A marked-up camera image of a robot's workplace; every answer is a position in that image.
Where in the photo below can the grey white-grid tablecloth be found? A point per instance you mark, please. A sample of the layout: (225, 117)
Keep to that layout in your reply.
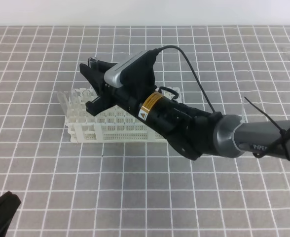
(139, 189)

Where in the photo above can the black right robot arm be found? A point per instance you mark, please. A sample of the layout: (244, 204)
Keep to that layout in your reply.
(190, 131)

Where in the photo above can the white plastic test tube rack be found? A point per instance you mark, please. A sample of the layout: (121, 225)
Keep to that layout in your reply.
(111, 126)

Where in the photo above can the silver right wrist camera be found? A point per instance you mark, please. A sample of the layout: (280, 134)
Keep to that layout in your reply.
(136, 69)

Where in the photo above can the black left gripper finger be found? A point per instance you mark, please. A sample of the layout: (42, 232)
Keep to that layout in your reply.
(9, 204)

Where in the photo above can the clear glass test tube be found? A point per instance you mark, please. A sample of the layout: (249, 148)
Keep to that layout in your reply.
(93, 63)

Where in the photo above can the black cable zip tie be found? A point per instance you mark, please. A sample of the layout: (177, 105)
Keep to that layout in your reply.
(284, 136)

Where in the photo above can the clear tube in rack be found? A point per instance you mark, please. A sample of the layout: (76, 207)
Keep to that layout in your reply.
(75, 104)
(86, 96)

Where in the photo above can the clear tube leaning at rack end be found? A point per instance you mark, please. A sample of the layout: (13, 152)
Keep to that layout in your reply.
(63, 102)

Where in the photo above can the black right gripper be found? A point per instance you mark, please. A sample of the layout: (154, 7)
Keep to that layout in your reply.
(128, 97)

